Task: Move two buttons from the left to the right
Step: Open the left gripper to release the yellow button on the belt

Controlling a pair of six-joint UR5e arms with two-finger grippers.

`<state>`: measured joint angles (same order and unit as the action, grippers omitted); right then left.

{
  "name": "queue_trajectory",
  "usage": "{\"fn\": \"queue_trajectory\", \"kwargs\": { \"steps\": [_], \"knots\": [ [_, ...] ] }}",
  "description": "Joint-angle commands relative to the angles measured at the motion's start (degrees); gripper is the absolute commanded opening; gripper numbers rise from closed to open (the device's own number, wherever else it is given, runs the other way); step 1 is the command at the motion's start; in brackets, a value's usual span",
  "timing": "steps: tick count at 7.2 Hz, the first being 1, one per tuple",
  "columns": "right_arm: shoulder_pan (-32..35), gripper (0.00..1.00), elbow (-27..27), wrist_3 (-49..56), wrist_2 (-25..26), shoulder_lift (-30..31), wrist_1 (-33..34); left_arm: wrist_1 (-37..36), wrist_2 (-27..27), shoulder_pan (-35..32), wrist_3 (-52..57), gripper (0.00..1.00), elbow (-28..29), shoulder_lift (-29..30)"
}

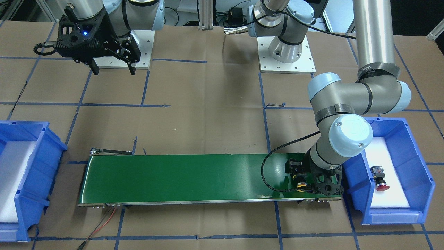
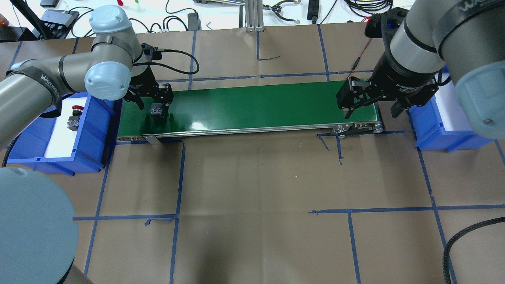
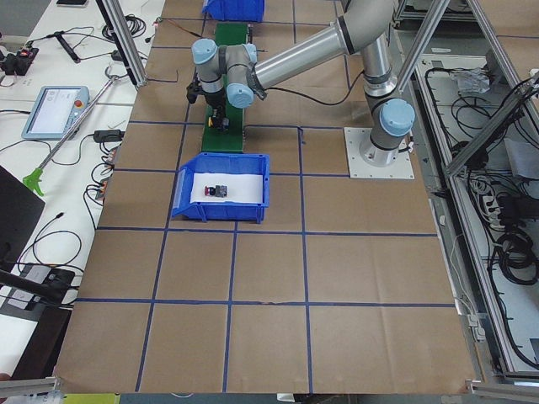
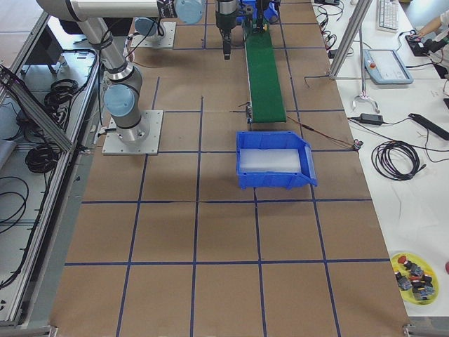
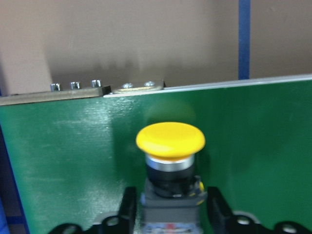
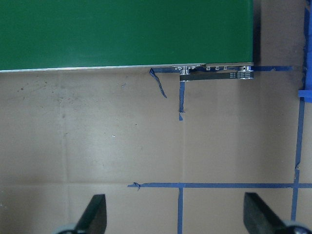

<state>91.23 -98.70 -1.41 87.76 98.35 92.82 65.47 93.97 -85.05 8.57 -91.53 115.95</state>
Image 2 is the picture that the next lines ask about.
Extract red push button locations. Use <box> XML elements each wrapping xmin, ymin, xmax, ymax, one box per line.
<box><xmin>67</xmin><ymin>105</ymin><xmax>84</xmax><ymax>131</ymax></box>

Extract green conveyor belt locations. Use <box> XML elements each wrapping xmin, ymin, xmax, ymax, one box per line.
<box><xmin>117</xmin><ymin>81</ymin><xmax>382</xmax><ymax>142</ymax></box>

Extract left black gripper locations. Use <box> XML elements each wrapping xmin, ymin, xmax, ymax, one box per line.
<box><xmin>123</xmin><ymin>43</ymin><xmax>174</xmax><ymax>111</ymax></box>

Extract aluminium frame post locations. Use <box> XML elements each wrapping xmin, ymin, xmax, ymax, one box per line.
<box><xmin>245</xmin><ymin>0</ymin><xmax>265</xmax><ymax>32</ymax></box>

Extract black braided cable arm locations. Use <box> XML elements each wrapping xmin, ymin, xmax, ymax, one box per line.
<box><xmin>130</xmin><ymin>48</ymin><xmax>200</xmax><ymax>75</ymax></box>
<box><xmin>443</xmin><ymin>217</ymin><xmax>505</xmax><ymax>284</ymax></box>

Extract white foam pad bin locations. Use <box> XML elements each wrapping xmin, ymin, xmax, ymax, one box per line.
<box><xmin>44</xmin><ymin>97</ymin><xmax>86</xmax><ymax>158</ymax></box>
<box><xmin>435</xmin><ymin>81</ymin><xmax>473</xmax><ymax>132</ymax></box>

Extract red black conveyor wires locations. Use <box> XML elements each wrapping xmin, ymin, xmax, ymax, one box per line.
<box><xmin>346</xmin><ymin>38</ymin><xmax>374</xmax><ymax>82</ymax></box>

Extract white foam pad left bin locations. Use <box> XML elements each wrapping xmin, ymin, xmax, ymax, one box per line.
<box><xmin>44</xmin><ymin>97</ymin><xmax>86</xmax><ymax>158</ymax></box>

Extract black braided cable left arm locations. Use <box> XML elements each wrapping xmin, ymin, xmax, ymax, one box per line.
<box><xmin>130</xmin><ymin>48</ymin><xmax>200</xmax><ymax>75</ymax></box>

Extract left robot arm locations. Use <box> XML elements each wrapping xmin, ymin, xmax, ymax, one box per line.
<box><xmin>0</xmin><ymin>5</ymin><xmax>173</xmax><ymax>147</ymax></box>

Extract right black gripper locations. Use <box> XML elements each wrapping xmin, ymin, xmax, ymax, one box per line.
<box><xmin>336</xmin><ymin>53</ymin><xmax>439</xmax><ymax>119</ymax></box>

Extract blue receiving bin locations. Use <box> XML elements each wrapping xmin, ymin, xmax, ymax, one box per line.
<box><xmin>408</xmin><ymin>81</ymin><xmax>492</xmax><ymax>152</ymax></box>

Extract white foam pad right bin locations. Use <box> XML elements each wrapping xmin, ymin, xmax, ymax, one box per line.
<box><xmin>435</xmin><ymin>81</ymin><xmax>473</xmax><ymax>132</ymax></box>

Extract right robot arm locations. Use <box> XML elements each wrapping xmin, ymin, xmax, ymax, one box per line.
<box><xmin>336</xmin><ymin>0</ymin><xmax>505</xmax><ymax>140</ymax></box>

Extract yellow push button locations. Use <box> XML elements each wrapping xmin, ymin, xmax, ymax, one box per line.
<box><xmin>149</xmin><ymin>103</ymin><xmax>168</xmax><ymax>119</ymax></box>

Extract black braided cable right arm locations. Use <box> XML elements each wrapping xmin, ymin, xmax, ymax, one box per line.
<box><xmin>443</xmin><ymin>217</ymin><xmax>505</xmax><ymax>284</ymax></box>

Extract blue bin with buttons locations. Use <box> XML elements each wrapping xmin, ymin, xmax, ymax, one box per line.
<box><xmin>7</xmin><ymin>92</ymin><xmax>115</xmax><ymax>176</ymax></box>

